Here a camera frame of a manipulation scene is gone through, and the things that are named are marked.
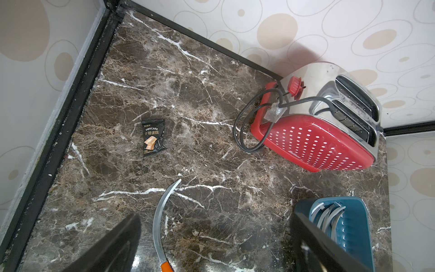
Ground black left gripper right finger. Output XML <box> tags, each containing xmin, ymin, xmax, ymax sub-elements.
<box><xmin>290</xmin><ymin>213</ymin><xmax>369</xmax><ymax>272</ymax></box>

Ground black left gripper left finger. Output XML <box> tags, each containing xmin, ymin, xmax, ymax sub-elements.
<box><xmin>64</xmin><ymin>213</ymin><xmax>141</xmax><ymax>272</ymax></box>

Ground orange handle sickle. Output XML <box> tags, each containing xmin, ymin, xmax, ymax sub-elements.
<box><xmin>331</xmin><ymin>206</ymin><xmax>346</xmax><ymax>242</ymax></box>
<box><xmin>152</xmin><ymin>179</ymin><xmax>181</xmax><ymax>272</ymax></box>

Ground wooden handle sickle diagonal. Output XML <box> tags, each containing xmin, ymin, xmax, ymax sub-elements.
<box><xmin>317</xmin><ymin>204</ymin><xmax>335</xmax><ymax>229</ymax></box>

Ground wooden handle sickle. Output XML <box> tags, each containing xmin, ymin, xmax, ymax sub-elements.
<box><xmin>309</xmin><ymin>202</ymin><xmax>325</xmax><ymax>222</ymax></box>
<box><xmin>322</xmin><ymin>206</ymin><xmax>344</xmax><ymax>232</ymax></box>

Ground teal plastic storage box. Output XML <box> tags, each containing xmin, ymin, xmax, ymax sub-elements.
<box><xmin>295</xmin><ymin>197</ymin><xmax>375</xmax><ymax>272</ymax></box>

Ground black snack packet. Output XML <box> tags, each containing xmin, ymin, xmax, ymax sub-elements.
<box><xmin>140</xmin><ymin>119</ymin><xmax>167</xmax><ymax>157</ymax></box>

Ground red dotted toaster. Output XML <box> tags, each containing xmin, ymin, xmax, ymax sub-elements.
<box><xmin>250</xmin><ymin>62</ymin><xmax>382</xmax><ymax>172</ymax></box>

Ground black toaster power cable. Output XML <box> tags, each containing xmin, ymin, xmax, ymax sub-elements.
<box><xmin>232</xmin><ymin>87</ymin><xmax>337</xmax><ymax>153</ymax></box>

